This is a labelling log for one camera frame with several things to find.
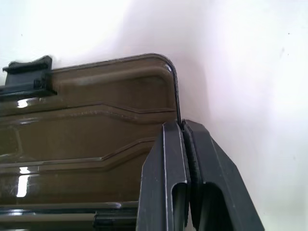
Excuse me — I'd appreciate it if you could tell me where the brown translucent bit case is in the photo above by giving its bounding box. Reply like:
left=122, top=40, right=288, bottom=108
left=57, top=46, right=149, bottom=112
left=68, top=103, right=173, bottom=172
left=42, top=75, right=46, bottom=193
left=0, top=53, right=182, bottom=231

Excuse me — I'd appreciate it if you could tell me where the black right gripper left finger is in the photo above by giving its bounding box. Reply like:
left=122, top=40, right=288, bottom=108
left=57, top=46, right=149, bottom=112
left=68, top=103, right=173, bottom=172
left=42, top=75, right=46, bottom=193
left=136, top=121, right=192, bottom=231

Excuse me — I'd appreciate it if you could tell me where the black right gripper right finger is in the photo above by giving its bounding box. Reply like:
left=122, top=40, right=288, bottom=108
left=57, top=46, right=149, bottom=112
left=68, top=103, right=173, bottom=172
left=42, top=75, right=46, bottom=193
left=181, top=119, right=266, bottom=231

